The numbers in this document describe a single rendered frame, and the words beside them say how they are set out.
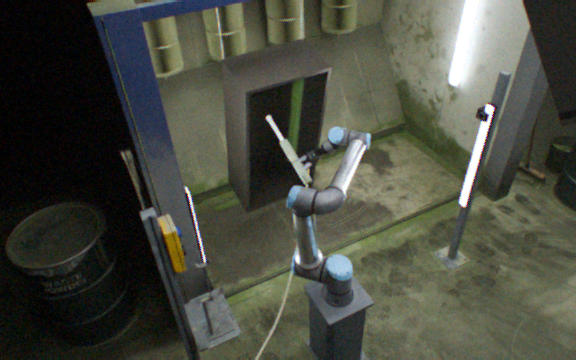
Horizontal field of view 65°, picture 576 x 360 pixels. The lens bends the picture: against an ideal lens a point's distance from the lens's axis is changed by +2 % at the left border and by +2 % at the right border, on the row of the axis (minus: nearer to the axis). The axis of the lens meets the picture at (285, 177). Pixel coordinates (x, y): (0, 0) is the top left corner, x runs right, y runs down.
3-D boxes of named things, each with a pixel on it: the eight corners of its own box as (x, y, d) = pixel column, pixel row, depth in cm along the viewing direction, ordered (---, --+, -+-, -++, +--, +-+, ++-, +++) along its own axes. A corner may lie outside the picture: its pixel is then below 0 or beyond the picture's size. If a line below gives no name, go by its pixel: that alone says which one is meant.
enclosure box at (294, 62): (228, 182, 370) (221, 59, 279) (291, 159, 391) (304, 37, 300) (246, 213, 351) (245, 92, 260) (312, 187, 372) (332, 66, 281)
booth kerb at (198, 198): (169, 214, 415) (166, 204, 407) (168, 213, 416) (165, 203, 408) (404, 132, 503) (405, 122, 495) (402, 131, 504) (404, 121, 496)
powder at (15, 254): (-5, 275, 263) (-6, 273, 262) (25, 211, 305) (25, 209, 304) (93, 262, 267) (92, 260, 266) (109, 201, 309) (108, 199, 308)
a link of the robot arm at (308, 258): (319, 287, 261) (312, 206, 206) (291, 279, 266) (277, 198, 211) (327, 266, 270) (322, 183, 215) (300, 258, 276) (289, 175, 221)
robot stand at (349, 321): (366, 360, 303) (374, 302, 263) (327, 381, 293) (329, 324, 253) (342, 324, 325) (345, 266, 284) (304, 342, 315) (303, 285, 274)
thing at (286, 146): (318, 180, 288) (310, 181, 266) (312, 184, 289) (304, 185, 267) (279, 117, 294) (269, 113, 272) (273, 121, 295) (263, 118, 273)
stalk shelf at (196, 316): (182, 306, 250) (182, 305, 249) (220, 290, 257) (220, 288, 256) (200, 352, 228) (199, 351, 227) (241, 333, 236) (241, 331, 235)
